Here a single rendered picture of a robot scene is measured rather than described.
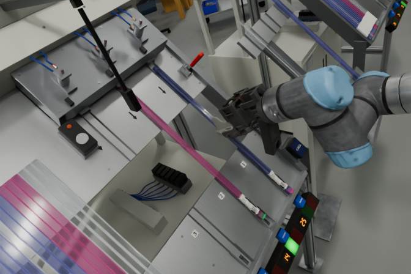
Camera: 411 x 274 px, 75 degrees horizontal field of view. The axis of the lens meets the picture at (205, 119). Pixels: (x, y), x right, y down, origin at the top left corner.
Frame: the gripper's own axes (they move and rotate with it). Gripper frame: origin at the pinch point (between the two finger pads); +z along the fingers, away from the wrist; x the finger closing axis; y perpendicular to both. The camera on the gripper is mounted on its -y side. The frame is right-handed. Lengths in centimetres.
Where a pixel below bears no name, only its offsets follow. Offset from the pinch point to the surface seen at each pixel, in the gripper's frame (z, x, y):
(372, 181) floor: 19, -68, -93
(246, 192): -3.0, 8.8, -14.8
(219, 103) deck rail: 4.3, -8.0, 4.7
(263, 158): -2.8, -2.8, -13.9
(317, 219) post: 34, -34, -84
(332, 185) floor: 35, -58, -85
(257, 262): -7.8, 21.0, -24.3
